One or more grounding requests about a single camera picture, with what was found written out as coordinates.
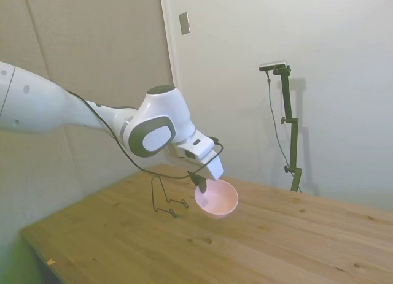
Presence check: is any black wire dish rack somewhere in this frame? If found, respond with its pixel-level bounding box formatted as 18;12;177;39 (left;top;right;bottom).
151;175;189;219

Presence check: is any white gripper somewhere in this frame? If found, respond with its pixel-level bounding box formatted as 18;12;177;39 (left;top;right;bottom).
167;145;225;194

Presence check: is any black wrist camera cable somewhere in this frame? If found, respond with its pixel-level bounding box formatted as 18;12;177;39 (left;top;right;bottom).
65;90;225;180

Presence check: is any grey wall plate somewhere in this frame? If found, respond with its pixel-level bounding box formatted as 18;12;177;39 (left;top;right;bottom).
179;11;191;36

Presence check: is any grey exterior camera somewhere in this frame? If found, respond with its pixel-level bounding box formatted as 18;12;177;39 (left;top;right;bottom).
259;59;289;72

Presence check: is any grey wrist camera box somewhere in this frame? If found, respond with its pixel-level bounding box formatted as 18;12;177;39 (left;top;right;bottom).
179;147;205;167

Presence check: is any black jointed camera stand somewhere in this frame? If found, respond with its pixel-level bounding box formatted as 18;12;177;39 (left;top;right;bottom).
273;66;303;193

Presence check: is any pink plastic bowl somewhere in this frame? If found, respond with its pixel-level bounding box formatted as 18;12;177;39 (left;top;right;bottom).
193;178;239;220

